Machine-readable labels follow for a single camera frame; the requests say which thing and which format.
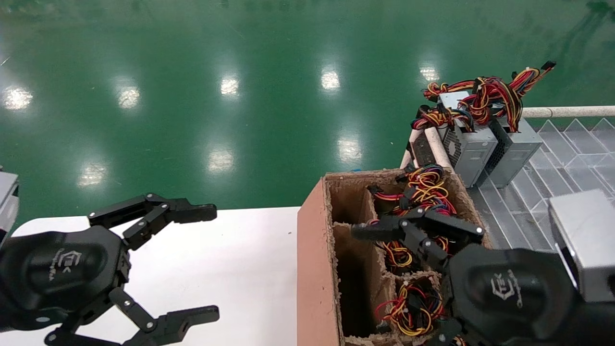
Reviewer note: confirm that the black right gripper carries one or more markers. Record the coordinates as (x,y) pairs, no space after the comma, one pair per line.
(509,293)

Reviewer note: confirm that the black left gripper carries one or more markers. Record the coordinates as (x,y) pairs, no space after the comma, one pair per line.
(53,274)

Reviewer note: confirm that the brown cardboard divider box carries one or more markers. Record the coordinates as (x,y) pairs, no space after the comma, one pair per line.
(314,278)

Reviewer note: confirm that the short white rack pipe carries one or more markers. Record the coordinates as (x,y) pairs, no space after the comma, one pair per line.
(412,144)
(439,149)

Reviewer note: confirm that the clear plastic ridged rack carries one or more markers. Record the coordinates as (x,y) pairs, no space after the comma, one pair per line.
(562,168)

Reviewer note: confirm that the long white rack pipe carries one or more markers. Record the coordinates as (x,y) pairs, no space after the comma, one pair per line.
(571,112)

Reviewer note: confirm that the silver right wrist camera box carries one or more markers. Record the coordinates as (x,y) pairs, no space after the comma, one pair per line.
(588,240)

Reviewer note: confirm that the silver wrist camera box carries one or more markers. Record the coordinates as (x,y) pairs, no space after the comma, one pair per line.
(7,202)
(588,240)

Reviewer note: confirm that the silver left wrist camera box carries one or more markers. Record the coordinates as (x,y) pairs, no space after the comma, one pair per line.
(7,202)

